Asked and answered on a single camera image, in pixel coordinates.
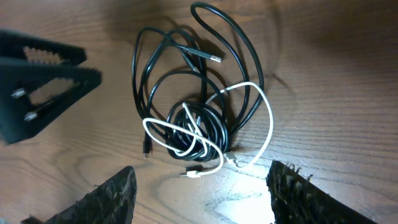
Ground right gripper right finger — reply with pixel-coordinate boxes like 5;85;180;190
266;161;375;224

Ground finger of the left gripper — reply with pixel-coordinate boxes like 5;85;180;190
1;29;86;65
1;60;101;144

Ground white usb cable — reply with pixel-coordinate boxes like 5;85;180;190
142;81;274;179

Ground black usb cable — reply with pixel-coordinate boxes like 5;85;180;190
131;1;265;162

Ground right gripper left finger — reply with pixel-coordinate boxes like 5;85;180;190
20;166;138;224

